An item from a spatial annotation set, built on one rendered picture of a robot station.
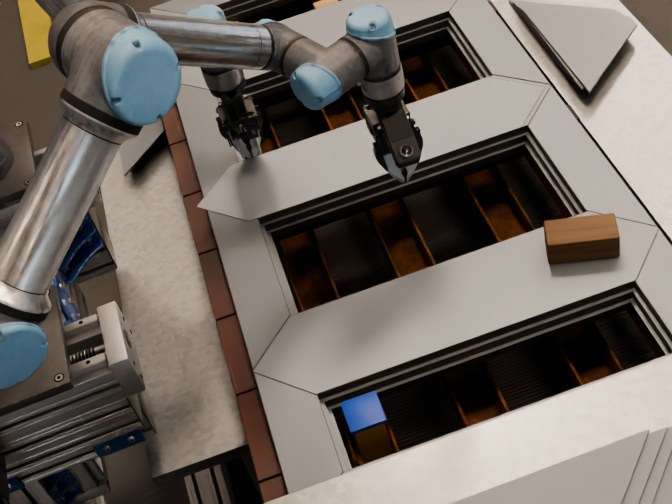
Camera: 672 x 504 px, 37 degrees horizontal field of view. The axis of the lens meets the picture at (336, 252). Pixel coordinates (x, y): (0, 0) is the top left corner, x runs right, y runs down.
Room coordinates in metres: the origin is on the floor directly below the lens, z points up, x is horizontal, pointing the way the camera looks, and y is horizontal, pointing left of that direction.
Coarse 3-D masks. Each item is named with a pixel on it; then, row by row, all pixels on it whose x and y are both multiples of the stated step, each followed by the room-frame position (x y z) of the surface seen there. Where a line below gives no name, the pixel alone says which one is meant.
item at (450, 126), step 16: (432, 96) 1.65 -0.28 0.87; (448, 96) 1.63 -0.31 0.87; (432, 112) 1.60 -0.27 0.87; (448, 112) 1.58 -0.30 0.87; (464, 112) 1.57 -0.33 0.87; (432, 128) 1.55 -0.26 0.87; (448, 128) 1.54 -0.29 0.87; (464, 128) 1.52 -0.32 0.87; (448, 144) 1.49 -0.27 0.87; (464, 144) 1.48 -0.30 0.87
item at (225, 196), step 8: (224, 176) 1.59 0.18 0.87; (232, 176) 1.58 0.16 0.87; (216, 184) 1.57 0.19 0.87; (224, 184) 1.56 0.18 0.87; (232, 184) 1.56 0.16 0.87; (216, 192) 1.55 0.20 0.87; (224, 192) 1.54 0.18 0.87; (232, 192) 1.53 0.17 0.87; (216, 200) 1.52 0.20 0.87; (224, 200) 1.52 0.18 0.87; (232, 200) 1.51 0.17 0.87; (240, 200) 1.50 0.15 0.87; (216, 208) 1.50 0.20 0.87; (224, 208) 1.49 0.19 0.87; (232, 208) 1.49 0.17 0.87; (240, 208) 1.48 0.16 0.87; (232, 216) 1.46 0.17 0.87; (240, 216) 1.46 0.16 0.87
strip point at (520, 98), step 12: (492, 84) 1.63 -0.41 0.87; (504, 84) 1.62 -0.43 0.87; (516, 84) 1.61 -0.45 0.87; (528, 84) 1.60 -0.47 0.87; (504, 96) 1.58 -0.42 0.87; (516, 96) 1.57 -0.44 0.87; (528, 96) 1.56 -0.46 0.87; (516, 108) 1.54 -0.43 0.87; (528, 108) 1.53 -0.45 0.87; (516, 120) 1.50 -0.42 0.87
